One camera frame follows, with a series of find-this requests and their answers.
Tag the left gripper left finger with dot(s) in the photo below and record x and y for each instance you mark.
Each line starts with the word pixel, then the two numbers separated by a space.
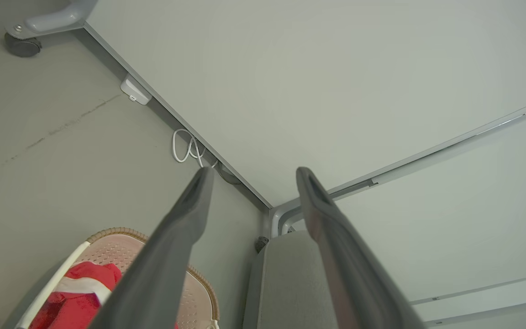
pixel 162 256

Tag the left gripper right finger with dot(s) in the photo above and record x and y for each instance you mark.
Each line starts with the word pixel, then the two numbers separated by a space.
pixel 349 269

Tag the red garment with white band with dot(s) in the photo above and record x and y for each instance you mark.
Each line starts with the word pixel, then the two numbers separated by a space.
pixel 66 310

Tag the beige perforated laundry basket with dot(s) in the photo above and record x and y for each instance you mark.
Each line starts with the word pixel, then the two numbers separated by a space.
pixel 121 251

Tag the grey upright partition foot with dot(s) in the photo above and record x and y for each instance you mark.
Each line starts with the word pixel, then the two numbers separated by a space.
pixel 285 226
pixel 274 220

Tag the narrow white partition panel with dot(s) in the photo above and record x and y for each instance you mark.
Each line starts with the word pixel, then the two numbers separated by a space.
pixel 450 205

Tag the large white partition panel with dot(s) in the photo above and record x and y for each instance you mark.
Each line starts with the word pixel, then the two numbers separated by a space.
pixel 290 91

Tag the grey table leg with caster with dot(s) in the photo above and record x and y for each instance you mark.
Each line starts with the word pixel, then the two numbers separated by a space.
pixel 48 20

